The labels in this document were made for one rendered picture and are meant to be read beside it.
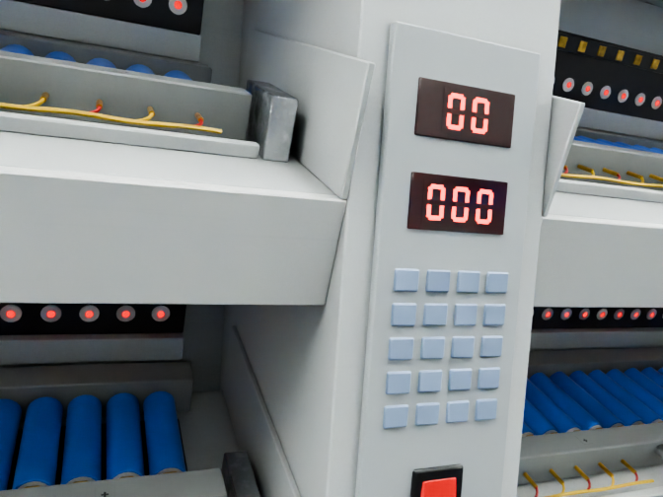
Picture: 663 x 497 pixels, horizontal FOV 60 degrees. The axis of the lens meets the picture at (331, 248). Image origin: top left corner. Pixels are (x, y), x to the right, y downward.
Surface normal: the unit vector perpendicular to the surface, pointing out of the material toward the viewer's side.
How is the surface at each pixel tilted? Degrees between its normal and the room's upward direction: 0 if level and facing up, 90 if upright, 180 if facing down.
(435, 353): 90
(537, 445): 19
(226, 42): 90
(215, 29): 90
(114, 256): 108
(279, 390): 90
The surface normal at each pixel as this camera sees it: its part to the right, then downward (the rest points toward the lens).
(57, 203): 0.34, 0.39
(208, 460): 0.19, -0.92
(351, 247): 0.38, 0.07
